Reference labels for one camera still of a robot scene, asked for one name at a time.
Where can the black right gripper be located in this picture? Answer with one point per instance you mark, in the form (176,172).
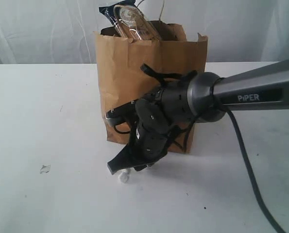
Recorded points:
(150,138)

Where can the brown paper shopping bag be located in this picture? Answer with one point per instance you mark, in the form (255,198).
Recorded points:
(119,60)

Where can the spaghetti pasta packet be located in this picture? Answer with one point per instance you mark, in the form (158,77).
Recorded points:
(129,21)

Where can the small clear plastic scrap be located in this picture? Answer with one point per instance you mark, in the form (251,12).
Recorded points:
(45,169)

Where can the white backdrop curtain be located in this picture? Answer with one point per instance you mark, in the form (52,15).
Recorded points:
(61,31)

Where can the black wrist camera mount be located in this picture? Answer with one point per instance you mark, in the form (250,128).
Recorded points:
(125,113)

